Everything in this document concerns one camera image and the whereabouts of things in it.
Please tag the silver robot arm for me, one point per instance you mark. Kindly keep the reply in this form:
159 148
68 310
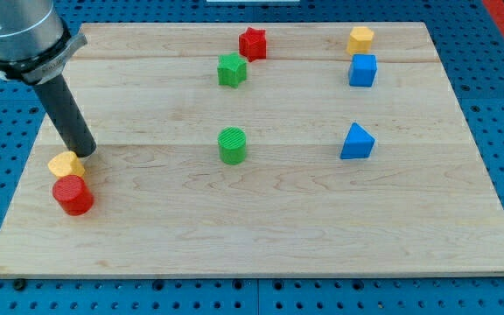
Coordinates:
35 42

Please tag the green star block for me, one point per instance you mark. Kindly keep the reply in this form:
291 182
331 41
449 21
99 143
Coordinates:
231 70

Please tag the red star block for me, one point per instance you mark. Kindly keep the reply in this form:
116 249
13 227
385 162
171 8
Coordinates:
253 44

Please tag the green cylinder block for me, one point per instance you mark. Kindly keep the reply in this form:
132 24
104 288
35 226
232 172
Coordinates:
232 145

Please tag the wooden board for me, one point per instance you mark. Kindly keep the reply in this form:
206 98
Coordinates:
166 206

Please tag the blue triangle block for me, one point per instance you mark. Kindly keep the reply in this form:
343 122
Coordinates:
358 143

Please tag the blue cube block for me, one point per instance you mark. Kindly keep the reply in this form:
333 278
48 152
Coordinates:
362 70

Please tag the yellow pentagon block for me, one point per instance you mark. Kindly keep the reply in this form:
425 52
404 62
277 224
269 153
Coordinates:
360 40

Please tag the red cylinder block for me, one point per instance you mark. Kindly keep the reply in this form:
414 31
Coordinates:
73 195

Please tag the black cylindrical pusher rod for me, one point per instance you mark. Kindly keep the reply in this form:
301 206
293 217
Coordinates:
62 109

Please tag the yellow heart block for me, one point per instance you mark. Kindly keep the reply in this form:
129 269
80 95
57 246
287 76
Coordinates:
66 163

